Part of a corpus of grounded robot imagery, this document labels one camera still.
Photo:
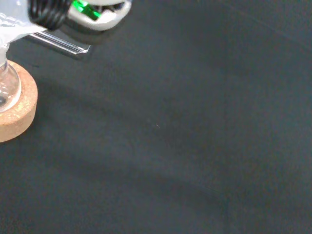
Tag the clear plastic funnel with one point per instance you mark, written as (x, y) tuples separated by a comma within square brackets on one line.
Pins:
[(12, 26)]

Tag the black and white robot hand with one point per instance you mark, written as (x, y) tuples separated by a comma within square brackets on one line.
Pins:
[(102, 17)]

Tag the small round-bottom glass flask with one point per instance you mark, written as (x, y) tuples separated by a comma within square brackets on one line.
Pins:
[(9, 85)]

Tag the black bench cloth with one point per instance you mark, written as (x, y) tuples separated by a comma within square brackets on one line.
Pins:
[(170, 134)]

